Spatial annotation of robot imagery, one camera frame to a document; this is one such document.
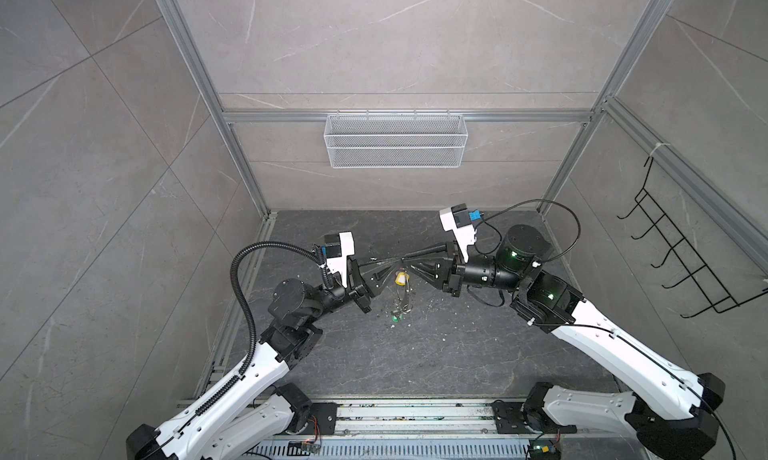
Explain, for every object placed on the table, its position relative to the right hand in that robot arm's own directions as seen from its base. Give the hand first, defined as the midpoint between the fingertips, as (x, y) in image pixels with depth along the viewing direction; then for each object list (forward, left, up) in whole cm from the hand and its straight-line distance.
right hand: (406, 262), depth 52 cm
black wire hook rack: (+2, -64, -11) cm, 65 cm away
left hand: (0, +1, +1) cm, 2 cm away
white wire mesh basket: (+59, +2, -13) cm, 61 cm away
